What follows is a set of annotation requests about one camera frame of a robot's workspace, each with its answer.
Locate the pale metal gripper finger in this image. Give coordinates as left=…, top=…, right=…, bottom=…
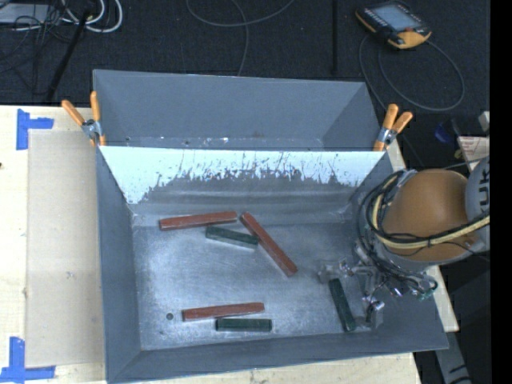
left=317, top=258, right=354, bottom=285
left=361, top=297, right=386, bottom=330

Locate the dark green flat block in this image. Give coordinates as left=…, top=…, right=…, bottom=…
left=215, top=318, right=274, bottom=333
left=205, top=225, right=260, bottom=250
left=328, top=278, right=358, bottom=333

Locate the red-brown flat block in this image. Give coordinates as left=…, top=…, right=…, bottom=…
left=182, top=302, right=266, bottom=322
left=158, top=210, right=239, bottom=232
left=238, top=211, right=299, bottom=278

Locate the grey metal bin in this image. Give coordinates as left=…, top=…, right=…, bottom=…
left=92, top=69, right=450, bottom=384

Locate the pale wood flat board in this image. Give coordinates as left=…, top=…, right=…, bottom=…
left=24, top=129, right=106, bottom=370

